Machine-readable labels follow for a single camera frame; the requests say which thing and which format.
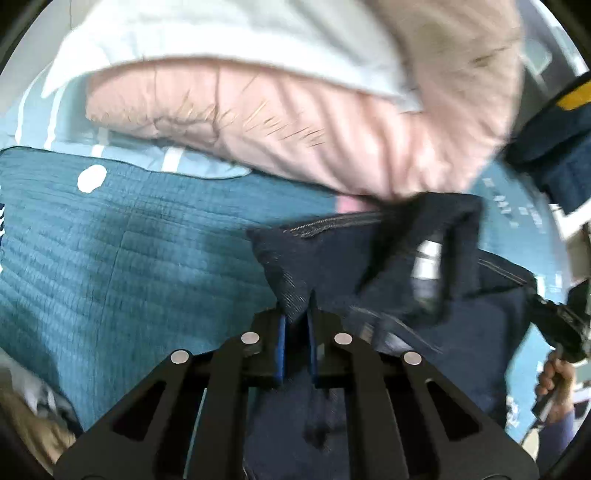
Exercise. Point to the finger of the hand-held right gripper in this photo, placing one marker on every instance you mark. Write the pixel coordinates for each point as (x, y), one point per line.
(544, 307)

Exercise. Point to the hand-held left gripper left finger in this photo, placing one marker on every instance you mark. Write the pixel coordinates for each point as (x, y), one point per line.
(280, 355)

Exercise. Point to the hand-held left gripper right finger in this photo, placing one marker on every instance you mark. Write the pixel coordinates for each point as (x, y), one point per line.
(313, 355)

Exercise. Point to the dark blue denim jeans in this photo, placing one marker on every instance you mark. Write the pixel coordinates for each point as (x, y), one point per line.
(332, 258)

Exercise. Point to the person's right forearm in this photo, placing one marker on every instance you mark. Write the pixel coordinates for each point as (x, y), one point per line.
(558, 443)

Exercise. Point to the person's right hand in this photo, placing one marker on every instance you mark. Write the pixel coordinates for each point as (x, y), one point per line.
(556, 385)

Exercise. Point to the light blue printed sheet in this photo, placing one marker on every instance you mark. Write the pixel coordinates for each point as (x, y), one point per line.
(508, 203)

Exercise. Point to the navy cloth with yellow patch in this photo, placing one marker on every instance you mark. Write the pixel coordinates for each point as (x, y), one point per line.
(554, 143)

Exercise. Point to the teal textured blanket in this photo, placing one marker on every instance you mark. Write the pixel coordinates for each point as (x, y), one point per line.
(115, 258)

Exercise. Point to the pink quilted comforter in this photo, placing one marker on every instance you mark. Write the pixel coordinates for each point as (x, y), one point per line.
(286, 115)

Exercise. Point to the beige fluffy cloth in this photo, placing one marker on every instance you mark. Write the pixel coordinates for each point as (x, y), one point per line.
(32, 424)

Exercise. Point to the light blue striped bed sheet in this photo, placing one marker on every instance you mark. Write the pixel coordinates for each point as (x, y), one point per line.
(64, 124)

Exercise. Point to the pale blue pillow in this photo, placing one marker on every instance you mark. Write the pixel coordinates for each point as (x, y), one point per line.
(221, 32)

